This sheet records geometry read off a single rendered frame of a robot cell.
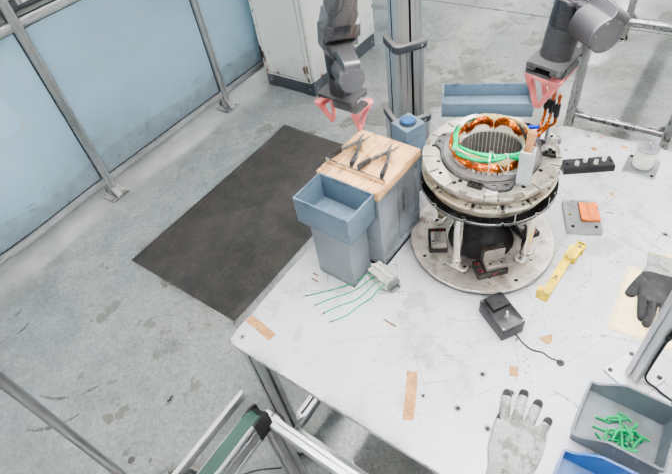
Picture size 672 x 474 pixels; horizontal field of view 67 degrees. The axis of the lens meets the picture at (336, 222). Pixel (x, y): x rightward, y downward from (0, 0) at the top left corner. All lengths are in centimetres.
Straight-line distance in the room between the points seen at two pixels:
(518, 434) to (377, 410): 30
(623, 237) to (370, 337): 75
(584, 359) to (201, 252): 193
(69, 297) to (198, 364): 85
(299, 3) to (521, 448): 277
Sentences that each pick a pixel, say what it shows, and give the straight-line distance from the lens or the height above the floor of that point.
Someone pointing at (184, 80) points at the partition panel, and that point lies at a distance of 344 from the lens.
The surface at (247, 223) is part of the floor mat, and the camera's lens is 275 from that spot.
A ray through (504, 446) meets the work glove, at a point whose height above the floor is 80.
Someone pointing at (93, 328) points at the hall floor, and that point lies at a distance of 268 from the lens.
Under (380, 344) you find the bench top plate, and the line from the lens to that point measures 129.
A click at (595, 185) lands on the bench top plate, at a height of 78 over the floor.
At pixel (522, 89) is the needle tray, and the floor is 104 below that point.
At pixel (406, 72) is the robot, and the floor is 109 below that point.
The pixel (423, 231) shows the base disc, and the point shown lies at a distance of 148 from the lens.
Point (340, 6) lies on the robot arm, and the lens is 105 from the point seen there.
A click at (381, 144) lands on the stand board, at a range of 136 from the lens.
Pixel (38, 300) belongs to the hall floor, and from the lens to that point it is 297.
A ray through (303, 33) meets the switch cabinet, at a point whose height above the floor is 46.
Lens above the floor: 189
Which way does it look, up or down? 45 degrees down
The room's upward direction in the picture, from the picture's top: 10 degrees counter-clockwise
